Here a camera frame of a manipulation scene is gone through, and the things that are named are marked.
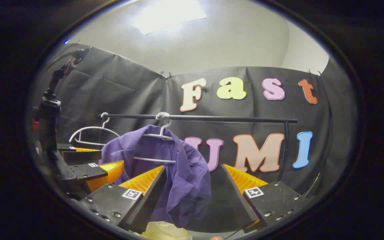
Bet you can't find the ceiling light panel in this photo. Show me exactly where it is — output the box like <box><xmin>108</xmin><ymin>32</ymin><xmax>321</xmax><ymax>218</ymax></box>
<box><xmin>132</xmin><ymin>0</ymin><xmax>207</xmax><ymax>35</ymax></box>

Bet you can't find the purple shirt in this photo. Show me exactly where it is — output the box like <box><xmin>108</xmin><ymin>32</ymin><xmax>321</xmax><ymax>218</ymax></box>
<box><xmin>99</xmin><ymin>125</ymin><xmax>212</xmax><ymax>229</ymax></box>

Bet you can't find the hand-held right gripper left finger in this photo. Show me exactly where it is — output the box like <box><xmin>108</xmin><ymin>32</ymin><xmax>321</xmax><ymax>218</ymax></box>
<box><xmin>78</xmin><ymin>165</ymin><xmax>168</xmax><ymax>234</ymax></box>

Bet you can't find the black clothes rack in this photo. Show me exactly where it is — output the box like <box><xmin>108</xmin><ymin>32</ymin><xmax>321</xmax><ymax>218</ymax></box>
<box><xmin>99</xmin><ymin>113</ymin><xmax>298</xmax><ymax>182</ymax></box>

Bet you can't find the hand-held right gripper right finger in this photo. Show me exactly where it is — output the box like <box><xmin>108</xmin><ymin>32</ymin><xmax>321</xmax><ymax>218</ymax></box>
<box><xmin>220</xmin><ymin>163</ymin><xmax>308</xmax><ymax>234</ymax></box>

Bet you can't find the cream laundry hamper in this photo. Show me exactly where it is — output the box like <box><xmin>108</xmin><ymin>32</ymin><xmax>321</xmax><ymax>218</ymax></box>
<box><xmin>135</xmin><ymin>221</ymin><xmax>192</xmax><ymax>240</ymax></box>

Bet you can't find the white plastic clothes hanger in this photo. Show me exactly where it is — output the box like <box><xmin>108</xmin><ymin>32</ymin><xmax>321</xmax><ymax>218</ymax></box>
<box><xmin>69</xmin><ymin>112</ymin><xmax>121</xmax><ymax>147</ymax></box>
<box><xmin>133</xmin><ymin>112</ymin><xmax>178</xmax><ymax>164</ymax></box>

